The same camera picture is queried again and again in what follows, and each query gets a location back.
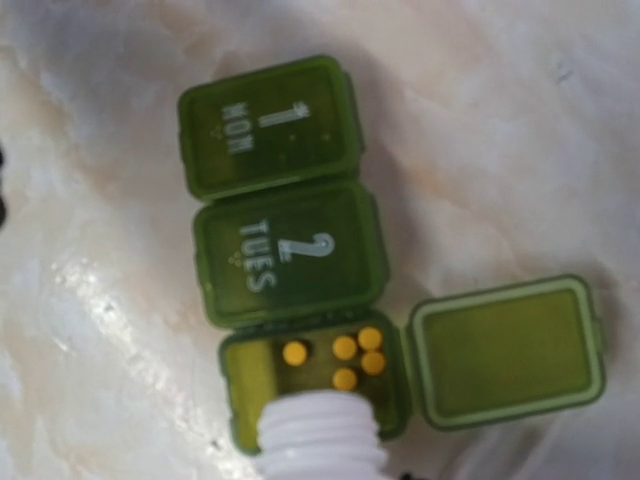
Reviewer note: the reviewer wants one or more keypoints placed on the green weekly pill organizer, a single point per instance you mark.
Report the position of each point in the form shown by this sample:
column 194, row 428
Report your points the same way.
column 289, row 246

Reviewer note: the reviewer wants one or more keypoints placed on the small white pill bottle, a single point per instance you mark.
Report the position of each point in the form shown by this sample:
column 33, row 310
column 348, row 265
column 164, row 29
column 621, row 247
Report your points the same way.
column 320, row 435

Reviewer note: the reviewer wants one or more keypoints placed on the yellow pill three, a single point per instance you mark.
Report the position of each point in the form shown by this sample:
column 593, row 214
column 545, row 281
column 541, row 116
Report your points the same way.
column 370, row 338

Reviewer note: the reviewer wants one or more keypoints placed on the yellow pill two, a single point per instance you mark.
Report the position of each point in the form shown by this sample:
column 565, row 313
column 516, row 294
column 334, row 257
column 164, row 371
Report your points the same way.
column 345, row 348

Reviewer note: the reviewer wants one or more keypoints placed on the yellow pill one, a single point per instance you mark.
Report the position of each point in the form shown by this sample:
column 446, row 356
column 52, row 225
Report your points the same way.
column 295, row 353

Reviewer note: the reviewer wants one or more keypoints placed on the yellow pill four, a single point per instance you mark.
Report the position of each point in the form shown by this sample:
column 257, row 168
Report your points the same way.
column 373, row 363

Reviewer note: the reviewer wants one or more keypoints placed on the yellow pill five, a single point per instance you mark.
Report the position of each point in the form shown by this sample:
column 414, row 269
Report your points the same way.
column 345, row 379

